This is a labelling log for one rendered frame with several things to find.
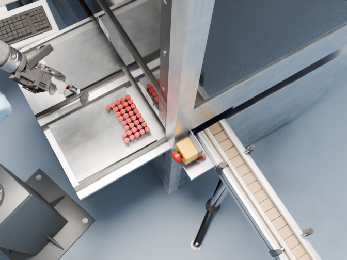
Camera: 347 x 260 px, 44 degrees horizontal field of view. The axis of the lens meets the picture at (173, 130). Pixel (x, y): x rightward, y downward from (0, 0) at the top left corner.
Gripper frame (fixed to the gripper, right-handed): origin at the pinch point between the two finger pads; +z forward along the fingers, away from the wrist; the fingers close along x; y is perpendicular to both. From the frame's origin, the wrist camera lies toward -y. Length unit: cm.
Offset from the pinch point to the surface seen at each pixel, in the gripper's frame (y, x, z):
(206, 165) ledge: 13, 26, 53
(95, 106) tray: -3.0, -11.7, 23.3
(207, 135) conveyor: 2, 28, 48
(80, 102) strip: -3.7, -16.7, 19.4
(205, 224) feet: 26, -14, 118
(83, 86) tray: -9.6, -14.3, 17.4
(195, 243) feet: 37, -19, 119
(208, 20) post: 3, 71, -18
